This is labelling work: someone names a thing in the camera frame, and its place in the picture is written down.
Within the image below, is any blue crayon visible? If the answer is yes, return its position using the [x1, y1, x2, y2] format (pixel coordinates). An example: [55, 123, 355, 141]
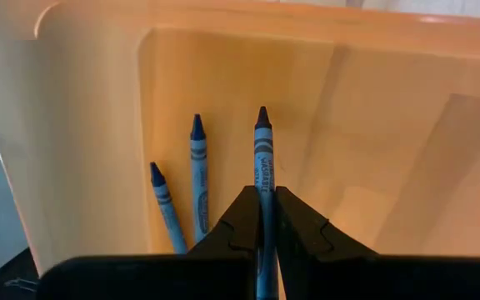
[189, 112, 210, 245]
[148, 161, 189, 255]
[253, 105, 281, 300]

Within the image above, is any translucent orange plastic bin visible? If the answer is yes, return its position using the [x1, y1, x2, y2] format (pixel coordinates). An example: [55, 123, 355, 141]
[0, 0, 480, 278]

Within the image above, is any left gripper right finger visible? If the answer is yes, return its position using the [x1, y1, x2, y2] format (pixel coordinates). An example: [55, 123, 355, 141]
[275, 186, 480, 300]

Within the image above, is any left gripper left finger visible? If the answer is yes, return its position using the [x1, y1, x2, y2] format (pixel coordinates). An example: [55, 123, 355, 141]
[35, 186, 262, 300]

